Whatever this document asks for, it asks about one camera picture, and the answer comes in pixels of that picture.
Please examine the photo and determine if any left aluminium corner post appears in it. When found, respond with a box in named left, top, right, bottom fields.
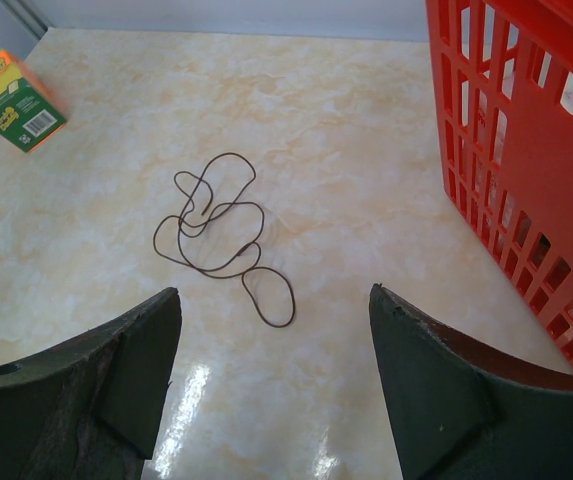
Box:
left=1, top=0, right=51, bottom=40

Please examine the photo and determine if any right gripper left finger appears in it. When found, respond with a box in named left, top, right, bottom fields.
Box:
left=0, top=288, right=182, bottom=479

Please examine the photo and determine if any red plastic shopping basket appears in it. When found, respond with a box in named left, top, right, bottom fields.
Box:
left=426, top=1, right=573, bottom=368

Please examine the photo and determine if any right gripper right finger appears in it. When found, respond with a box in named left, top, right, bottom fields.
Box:
left=369, top=284, right=573, bottom=479

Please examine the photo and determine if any small green box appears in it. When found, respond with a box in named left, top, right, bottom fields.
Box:
left=0, top=79, right=67, bottom=153

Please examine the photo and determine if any brown thin cable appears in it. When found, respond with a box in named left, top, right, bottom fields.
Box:
left=153, top=152, right=297, bottom=329

